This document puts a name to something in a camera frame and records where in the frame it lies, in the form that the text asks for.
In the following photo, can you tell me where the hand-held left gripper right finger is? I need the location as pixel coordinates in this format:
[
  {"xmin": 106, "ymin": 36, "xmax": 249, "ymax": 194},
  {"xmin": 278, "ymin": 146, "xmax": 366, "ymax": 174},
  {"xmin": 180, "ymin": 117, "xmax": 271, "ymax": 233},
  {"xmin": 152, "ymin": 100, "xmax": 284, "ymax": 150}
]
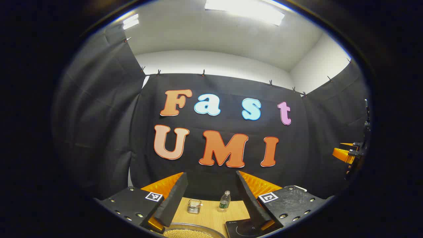
[{"xmin": 235, "ymin": 171, "xmax": 335, "ymax": 232}]

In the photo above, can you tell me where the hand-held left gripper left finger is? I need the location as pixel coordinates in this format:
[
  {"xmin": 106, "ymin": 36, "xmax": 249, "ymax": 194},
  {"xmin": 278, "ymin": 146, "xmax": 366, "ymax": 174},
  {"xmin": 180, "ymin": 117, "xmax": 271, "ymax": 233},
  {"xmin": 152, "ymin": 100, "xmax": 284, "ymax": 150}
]
[{"xmin": 94, "ymin": 172, "xmax": 189, "ymax": 234}]

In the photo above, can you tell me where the black induction cooktop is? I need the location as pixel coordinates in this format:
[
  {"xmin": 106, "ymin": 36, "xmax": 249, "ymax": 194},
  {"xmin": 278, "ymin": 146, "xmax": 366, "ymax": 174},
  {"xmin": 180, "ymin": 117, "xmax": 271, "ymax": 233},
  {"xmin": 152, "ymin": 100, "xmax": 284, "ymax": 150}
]
[{"xmin": 225, "ymin": 218, "xmax": 275, "ymax": 238}]

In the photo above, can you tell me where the steel pot with black handles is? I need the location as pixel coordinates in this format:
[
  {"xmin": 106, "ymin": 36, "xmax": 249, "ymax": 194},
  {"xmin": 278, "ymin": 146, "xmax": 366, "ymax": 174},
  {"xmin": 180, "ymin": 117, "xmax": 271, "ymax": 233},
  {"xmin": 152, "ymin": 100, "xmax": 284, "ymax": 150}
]
[{"xmin": 162, "ymin": 223, "xmax": 227, "ymax": 238}]

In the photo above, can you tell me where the clear water bottle green label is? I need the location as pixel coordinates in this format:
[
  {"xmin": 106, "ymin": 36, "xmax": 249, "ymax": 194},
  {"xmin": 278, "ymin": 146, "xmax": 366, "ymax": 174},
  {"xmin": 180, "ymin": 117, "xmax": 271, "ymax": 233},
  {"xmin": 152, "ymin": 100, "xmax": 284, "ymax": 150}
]
[{"xmin": 218, "ymin": 190, "xmax": 231, "ymax": 212}]

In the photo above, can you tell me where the pile of yellow soybeans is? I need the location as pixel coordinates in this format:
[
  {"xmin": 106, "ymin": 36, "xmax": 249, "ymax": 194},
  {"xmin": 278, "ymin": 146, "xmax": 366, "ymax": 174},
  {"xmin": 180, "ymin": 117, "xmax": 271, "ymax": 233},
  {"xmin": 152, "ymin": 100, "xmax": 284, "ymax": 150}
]
[{"xmin": 164, "ymin": 229, "xmax": 215, "ymax": 238}]

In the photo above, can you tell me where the black backdrop cloth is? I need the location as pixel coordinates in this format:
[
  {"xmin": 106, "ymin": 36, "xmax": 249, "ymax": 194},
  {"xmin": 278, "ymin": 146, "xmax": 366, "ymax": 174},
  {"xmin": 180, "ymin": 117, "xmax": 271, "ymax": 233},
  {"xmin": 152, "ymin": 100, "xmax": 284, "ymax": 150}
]
[{"xmin": 53, "ymin": 23, "xmax": 370, "ymax": 202}]

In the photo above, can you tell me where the ceiling light panel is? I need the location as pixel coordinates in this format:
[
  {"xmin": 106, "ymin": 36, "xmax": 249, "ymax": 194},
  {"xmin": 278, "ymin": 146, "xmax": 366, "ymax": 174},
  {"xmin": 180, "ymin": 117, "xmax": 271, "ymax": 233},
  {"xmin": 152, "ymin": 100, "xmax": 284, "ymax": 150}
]
[
  {"xmin": 122, "ymin": 14, "xmax": 140, "ymax": 30},
  {"xmin": 204, "ymin": 0, "xmax": 285, "ymax": 26}
]

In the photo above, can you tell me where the metal wire mesh holder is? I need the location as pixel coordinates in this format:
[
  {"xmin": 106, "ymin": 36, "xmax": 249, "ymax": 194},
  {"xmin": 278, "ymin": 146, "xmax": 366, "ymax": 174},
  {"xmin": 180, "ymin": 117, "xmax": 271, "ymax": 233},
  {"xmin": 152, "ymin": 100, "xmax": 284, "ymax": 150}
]
[{"xmin": 187, "ymin": 199, "xmax": 203, "ymax": 214}]

